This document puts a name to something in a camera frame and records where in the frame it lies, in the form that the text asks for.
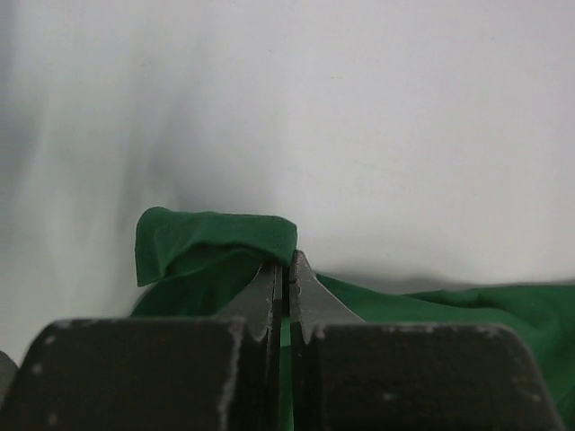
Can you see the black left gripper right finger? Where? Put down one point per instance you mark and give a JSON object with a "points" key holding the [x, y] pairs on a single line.
{"points": [[349, 374]]}

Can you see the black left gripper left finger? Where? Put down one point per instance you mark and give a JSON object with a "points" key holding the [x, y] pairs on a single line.
{"points": [[216, 373]]}

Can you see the green t shirt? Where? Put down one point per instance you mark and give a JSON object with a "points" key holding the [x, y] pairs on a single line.
{"points": [[193, 264]]}

